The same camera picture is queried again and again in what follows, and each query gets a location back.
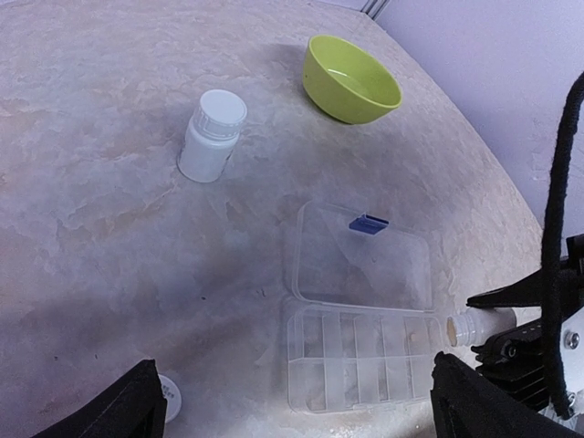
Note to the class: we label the white capped pill bottle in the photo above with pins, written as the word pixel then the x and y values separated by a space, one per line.
pixel 211 135

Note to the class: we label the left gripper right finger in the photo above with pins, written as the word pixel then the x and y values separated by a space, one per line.
pixel 466 404

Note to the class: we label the clear plastic pill organizer box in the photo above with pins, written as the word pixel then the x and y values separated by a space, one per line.
pixel 362 285

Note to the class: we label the small white pill bottle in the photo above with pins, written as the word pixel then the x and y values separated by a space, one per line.
pixel 475 326

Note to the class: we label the white bottle cap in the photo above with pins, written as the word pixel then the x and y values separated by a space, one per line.
pixel 173 397

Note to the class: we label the green plastic bowl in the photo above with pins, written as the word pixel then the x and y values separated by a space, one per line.
pixel 348 83

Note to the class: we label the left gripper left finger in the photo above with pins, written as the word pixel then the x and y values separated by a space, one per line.
pixel 132 406

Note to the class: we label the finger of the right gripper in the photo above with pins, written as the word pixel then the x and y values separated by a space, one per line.
pixel 525 293

